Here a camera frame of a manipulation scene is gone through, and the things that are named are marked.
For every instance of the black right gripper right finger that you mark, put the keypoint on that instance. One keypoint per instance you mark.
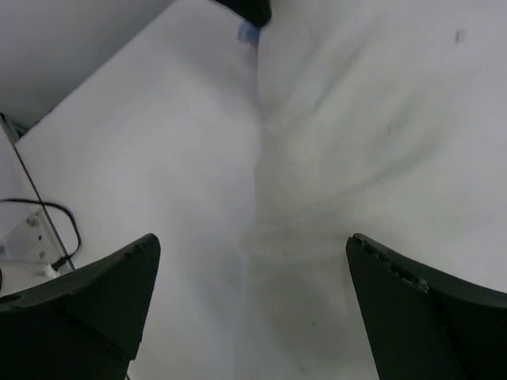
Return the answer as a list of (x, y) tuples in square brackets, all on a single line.
[(423, 323)]

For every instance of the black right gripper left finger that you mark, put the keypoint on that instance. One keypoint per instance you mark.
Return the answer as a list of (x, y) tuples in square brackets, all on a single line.
[(87, 324)]

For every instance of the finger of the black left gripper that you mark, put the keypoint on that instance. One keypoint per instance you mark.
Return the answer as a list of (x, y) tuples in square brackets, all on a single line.
[(256, 12)]

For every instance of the white pillow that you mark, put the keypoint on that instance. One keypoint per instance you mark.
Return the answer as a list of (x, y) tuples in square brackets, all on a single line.
[(386, 118)]

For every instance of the blue white pillow label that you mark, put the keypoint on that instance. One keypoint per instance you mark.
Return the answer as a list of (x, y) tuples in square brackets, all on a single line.
[(249, 34)]

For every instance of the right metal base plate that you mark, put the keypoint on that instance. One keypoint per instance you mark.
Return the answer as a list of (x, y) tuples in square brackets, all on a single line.
[(33, 244)]

